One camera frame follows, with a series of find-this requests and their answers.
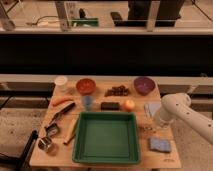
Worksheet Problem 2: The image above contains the light blue folded cloth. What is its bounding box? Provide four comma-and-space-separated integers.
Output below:
144, 102, 161, 118

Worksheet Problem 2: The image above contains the black handled knife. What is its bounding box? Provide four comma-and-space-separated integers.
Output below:
50, 102, 76, 123

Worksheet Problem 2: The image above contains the blue sponge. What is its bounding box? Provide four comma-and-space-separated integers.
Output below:
149, 137, 172, 153

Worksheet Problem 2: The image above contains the red bowl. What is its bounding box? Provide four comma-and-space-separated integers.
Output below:
76, 78, 96, 95

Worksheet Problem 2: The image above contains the red yellow apple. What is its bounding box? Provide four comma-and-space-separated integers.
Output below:
123, 100, 135, 112

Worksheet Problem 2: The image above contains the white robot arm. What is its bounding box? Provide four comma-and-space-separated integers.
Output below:
153, 93, 213, 145

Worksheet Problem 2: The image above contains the bunch of dark grapes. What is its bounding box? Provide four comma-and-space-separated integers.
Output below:
105, 85, 130, 97

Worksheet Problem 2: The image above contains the blue translucent cup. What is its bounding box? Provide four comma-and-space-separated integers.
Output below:
82, 95, 93, 111

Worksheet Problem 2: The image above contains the purple bowl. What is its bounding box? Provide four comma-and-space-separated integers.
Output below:
134, 77, 155, 96

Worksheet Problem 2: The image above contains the green plastic tray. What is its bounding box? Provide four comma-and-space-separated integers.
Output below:
72, 112, 141, 165

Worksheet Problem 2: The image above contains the black metal measuring cup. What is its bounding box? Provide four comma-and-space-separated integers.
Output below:
45, 123, 60, 137

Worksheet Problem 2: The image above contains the white cup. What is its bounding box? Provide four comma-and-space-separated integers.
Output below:
54, 76, 68, 91

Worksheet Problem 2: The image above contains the wooden board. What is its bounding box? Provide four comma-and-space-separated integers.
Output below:
30, 80, 181, 169

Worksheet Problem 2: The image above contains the dark brown block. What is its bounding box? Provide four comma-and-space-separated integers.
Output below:
101, 102, 120, 110

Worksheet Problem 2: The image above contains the orange carrot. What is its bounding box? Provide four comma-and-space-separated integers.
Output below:
52, 97, 73, 107

